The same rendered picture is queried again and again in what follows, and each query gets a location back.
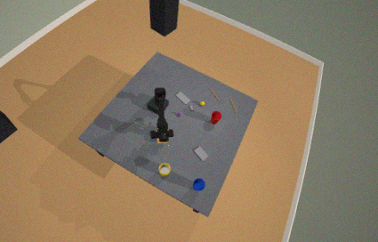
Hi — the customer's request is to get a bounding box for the blue plastic cup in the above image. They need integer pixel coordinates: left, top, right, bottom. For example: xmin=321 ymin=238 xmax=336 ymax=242
xmin=193 ymin=178 xmax=205 ymax=191

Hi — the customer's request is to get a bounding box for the yellow mug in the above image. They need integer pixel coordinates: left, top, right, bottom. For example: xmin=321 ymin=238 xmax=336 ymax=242
xmin=158 ymin=164 xmax=170 ymax=176

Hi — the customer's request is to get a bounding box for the red plastic cup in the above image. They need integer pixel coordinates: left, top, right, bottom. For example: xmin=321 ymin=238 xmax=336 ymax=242
xmin=211 ymin=111 xmax=221 ymax=125

